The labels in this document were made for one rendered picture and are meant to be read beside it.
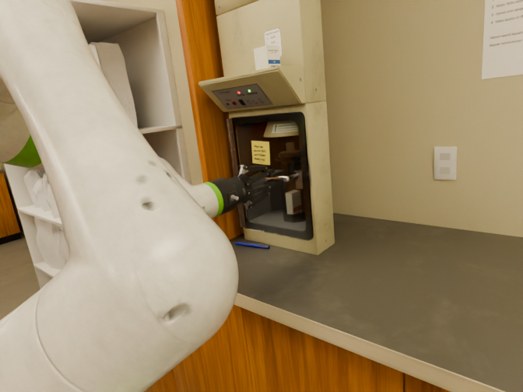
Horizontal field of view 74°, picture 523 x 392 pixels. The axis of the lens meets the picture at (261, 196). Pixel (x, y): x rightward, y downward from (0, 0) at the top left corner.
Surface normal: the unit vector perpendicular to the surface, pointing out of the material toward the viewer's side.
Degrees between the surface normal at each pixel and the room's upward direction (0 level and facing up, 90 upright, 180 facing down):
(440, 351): 0
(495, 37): 90
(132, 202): 37
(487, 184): 90
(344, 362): 90
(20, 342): 58
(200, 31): 90
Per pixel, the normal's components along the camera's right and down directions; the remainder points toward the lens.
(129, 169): 0.28, -0.68
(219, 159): 0.76, 0.08
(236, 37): -0.65, 0.26
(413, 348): -0.11, -0.96
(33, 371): -0.22, 0.01
